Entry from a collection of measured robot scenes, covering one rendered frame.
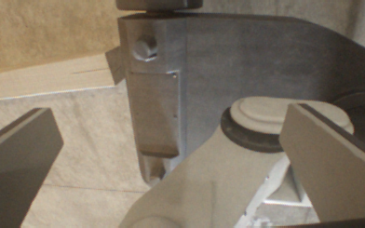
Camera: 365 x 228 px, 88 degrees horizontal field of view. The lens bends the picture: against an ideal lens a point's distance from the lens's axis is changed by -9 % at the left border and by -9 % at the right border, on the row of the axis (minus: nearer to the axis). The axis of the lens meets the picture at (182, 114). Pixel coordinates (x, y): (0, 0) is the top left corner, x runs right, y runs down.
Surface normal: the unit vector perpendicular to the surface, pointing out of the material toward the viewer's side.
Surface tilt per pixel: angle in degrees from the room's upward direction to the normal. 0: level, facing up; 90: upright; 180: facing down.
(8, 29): 0
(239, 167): 90
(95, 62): 0
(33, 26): 0
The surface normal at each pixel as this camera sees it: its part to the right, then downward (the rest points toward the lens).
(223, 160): 0.00, -0.86
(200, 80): -0.18, 0.51
